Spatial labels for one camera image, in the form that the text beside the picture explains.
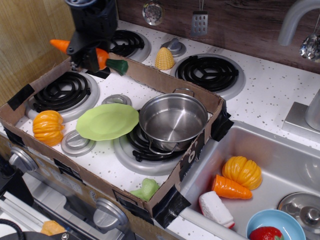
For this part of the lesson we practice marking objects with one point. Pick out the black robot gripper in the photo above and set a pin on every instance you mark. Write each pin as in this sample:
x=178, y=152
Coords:
x=95, y=23

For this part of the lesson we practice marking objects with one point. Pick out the orange toy carrot green stem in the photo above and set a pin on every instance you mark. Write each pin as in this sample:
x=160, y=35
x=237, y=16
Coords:
x=94, y=60

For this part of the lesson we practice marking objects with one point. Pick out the light green plastic plate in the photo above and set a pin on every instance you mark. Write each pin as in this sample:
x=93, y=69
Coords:
x=107, y=122

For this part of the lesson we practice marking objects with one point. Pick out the orange toy carrot half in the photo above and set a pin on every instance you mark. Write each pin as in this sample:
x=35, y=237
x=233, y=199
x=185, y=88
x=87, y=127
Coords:
x=230, y=189

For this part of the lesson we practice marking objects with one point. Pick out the front left stove burner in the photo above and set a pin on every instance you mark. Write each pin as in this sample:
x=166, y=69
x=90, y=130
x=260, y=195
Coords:
x=71, y=95

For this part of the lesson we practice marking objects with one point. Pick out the stove burner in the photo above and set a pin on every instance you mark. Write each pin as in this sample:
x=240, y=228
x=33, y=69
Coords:
x=71, y=95
x=215, y=73
x=132, y=151
x=130, y=44

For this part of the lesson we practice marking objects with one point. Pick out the back left stove burner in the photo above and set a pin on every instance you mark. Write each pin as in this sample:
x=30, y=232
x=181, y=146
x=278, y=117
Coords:
x=130, y=44

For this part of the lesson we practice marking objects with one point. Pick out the silver middle stove knob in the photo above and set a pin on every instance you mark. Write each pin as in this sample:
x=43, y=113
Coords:
x=117, y=99

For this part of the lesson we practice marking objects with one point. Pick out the silver stove knob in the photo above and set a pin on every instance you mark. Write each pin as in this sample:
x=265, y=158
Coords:
x=74, y=145
x=176, y=47
x=117, y=99

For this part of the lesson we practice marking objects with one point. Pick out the brown cardboard fence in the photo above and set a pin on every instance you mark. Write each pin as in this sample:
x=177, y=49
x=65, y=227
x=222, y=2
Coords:
x=167, y=203

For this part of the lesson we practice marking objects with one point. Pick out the hanging round strainer spoon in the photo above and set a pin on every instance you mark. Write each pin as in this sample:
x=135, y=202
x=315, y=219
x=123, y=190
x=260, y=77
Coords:
x=153, y=12

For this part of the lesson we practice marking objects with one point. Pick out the yellow toy corn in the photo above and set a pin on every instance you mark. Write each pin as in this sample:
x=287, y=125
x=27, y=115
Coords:
x=164, y=59

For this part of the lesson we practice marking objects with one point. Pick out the orange toy pumpkin in fence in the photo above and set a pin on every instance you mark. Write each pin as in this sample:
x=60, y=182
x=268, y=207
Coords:
x=48, y=127

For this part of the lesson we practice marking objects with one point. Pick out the silver front stove knob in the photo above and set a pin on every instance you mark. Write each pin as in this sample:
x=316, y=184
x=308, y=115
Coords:
x=74, y=145

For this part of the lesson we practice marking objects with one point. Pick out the silver back stove knob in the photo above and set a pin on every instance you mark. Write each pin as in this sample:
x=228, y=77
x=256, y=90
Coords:
x=176, y=47

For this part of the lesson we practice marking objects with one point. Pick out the stainless steel pot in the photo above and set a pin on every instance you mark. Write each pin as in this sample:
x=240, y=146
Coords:
x=172, y=121

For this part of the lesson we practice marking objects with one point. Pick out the front right stove burner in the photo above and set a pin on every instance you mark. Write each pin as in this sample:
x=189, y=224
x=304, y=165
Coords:
x=132, y=151

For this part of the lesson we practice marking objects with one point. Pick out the hanging slotted spatula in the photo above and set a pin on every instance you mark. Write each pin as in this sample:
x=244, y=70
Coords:
x=199, y=22

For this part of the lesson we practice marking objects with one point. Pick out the left oven dial knob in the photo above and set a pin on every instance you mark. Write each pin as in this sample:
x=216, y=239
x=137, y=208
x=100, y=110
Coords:
x=21, y=160

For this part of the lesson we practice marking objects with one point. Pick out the oven dial knob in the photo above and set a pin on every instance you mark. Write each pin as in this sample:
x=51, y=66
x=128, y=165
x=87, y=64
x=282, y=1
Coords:
x=108, y=216
x=21, y=160

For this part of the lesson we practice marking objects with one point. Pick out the back right stove burner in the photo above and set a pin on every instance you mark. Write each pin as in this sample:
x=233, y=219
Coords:
x=215, y=73

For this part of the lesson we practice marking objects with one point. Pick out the green toy vegetable piece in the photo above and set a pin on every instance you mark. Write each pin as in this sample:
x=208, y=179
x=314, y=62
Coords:
x=148, y=188

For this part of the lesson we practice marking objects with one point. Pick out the right oven dial knob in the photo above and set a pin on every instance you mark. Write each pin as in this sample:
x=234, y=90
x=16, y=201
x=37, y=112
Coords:
x=108, y=216

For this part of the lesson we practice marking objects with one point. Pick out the orange object bottom left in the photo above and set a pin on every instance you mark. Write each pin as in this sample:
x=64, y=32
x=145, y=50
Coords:
x=51, y=227

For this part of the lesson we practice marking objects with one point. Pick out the orange toy pumpkin in sink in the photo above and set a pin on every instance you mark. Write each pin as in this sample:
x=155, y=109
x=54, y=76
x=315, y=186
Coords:
x=243, y=171

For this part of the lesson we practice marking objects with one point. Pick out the white red toy cheese wedge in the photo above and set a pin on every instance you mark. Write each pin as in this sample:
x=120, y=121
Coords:
x=213, y=208

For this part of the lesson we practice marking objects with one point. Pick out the hanging silver ladle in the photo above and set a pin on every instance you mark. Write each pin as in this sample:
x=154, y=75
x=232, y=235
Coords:
x=310, y=47

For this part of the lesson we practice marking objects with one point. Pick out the silver faucet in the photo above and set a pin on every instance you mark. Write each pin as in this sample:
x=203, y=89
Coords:
x=302, y=120

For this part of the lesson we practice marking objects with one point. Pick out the stainless steel sink basin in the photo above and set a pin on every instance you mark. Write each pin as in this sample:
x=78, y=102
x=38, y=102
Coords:
x=287, y=167

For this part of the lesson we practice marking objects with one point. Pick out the red toy strawberry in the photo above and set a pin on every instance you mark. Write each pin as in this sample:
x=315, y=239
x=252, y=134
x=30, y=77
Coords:
x=266, y=233

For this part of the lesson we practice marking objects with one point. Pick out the blue plastic bowl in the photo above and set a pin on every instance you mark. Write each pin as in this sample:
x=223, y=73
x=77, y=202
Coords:
x=288, y=226

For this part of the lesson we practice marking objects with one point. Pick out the silver sink drain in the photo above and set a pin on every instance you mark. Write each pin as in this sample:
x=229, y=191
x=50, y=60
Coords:
x=305, y=208

